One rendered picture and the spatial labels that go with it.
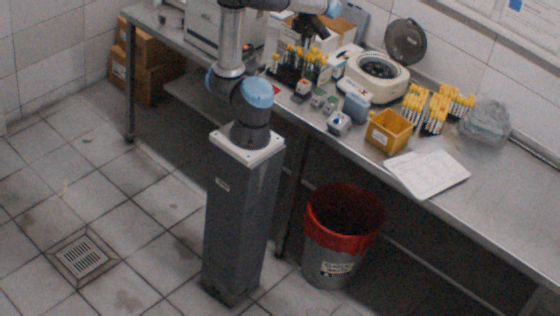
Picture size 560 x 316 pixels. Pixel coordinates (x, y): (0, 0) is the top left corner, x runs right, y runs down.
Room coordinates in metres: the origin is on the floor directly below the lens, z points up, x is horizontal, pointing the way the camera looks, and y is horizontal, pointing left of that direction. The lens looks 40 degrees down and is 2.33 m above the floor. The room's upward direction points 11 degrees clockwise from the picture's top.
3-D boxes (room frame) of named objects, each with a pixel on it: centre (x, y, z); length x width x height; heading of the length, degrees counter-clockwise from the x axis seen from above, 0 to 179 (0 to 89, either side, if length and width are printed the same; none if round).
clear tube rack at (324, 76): (2.30, -0.04, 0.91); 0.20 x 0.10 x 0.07; 57
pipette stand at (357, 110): (2.03, -0.26, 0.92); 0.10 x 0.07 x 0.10; 52
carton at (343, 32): (2.52, -0.06, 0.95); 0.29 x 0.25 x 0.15; 147
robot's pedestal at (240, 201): (1.75, 0.12, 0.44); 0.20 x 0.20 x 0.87; 57
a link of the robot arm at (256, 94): (1.76, 0.13, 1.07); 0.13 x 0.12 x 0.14; 57
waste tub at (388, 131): (1.92, -0.40, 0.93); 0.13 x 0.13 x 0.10; 53
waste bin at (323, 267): (1.97, -0.33, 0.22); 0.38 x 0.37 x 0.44; 57
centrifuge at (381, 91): (2.27, -0.33, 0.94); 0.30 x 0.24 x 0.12; 138
